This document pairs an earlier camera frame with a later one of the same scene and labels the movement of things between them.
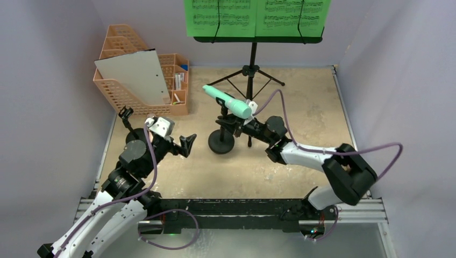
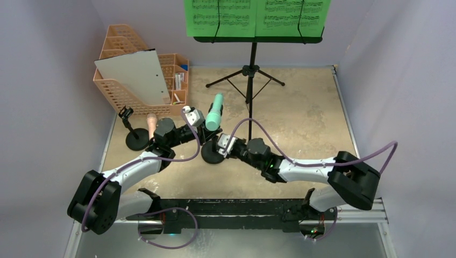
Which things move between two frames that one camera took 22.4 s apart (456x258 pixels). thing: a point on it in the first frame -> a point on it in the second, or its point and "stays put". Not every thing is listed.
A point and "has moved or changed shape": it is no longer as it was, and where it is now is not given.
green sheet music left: x=237 y=18 stays put
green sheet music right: x=280 y=18 stays put
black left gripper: x=185 y=143 -> x=201 y=129
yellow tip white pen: x=178 y=100 stays put
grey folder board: x=143 y=67 stays put
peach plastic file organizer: x=120 y=39 stays put
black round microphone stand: x=132 y=134 stays put
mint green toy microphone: x=237 y=107 -> x=213 y=120
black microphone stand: x=221 y=141 has moved or changed shape
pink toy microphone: x=150 y=134 stays put
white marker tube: x=180 y=77 stays put
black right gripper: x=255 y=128 -> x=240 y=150
